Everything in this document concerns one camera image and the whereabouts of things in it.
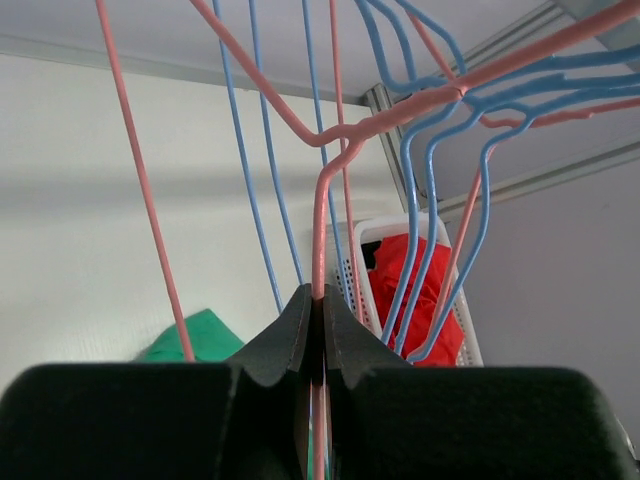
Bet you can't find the black tank top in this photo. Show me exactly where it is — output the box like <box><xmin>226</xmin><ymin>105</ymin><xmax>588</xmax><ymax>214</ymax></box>
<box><xmin>361</xmin><ymin>240</ymin><xmax>382</xmax><ymax>271</ymax></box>

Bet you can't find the white plastic basket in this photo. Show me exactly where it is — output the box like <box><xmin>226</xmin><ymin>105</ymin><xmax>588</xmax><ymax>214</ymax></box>
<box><xmin>333</xmin><ymin>215</ymin><xmax>483</xmax><ymax>367</ymax></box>

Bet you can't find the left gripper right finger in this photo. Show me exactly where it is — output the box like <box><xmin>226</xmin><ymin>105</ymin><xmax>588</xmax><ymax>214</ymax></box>
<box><xmin>323</xmin><ymin>287</ymin><xmax>639</xmax><ymax>479</ymax></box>

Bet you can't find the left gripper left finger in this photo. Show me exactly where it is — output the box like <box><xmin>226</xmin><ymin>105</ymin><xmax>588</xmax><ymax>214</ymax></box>
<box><xmin>1</xmin><ymin>285</ymin><xmax>312</xmax><ymax>479</ymax></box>

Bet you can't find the green tank top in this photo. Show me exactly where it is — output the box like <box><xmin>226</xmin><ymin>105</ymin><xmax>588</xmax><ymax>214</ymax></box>
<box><xmin>135</xmin><ymin>309</ymin><xmax>245</xmax><ymax>363</ymax></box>

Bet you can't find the aluminium frame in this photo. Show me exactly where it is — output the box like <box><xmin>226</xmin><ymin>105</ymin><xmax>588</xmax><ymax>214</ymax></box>
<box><xmin>0</xmin><ymin>0</ymin><xmax>640</xmax><ymax>221</ymax></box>

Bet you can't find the pink hanger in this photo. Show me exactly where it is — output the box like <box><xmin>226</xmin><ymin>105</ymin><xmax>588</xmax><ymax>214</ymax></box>
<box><xmin>313</xmin><ymin>1</ymin><xmax>639</xmax><ymax>249</ymax></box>
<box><xmin>94</xmin><ymin>0</ymin><xmax>640</xmax><ymax>480</ymax></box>

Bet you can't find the red tank top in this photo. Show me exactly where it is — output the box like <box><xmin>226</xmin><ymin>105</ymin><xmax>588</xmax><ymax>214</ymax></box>
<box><xmin>368</xmin><ymin>233</ymin><xmax>465</xmax><ymax>367</ymax></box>

